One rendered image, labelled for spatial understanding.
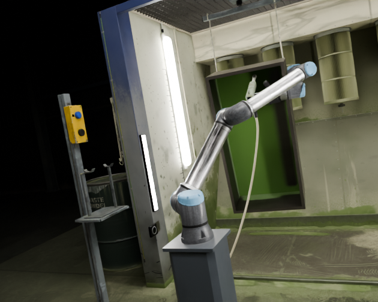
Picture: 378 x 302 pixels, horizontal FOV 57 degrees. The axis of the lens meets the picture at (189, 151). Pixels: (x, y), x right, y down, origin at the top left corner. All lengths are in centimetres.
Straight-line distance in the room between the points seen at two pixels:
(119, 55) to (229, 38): 154
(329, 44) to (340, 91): 49
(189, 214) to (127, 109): 118
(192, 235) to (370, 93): 282
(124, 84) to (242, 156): 125
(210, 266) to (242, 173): 153
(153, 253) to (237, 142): 122
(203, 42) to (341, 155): 195
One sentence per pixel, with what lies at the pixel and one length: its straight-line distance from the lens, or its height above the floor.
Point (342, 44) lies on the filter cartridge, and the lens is 388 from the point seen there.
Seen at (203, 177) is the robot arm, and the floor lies 96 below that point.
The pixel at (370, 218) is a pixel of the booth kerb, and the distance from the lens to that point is 380.
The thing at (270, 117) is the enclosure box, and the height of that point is 124.
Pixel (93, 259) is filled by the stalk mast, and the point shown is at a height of 47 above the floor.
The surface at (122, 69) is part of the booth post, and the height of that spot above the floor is 180.
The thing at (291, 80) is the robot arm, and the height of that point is 146.
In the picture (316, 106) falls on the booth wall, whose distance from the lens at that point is 423.
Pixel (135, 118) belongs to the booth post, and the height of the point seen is 141.
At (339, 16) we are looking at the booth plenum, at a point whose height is 207.
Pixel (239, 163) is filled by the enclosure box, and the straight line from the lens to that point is 329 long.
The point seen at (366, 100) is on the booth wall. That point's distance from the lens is 422.
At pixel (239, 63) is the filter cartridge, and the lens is 410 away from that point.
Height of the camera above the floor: 130
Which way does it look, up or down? 4 degrees down
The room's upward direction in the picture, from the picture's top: 9 degrees counter-clockwise
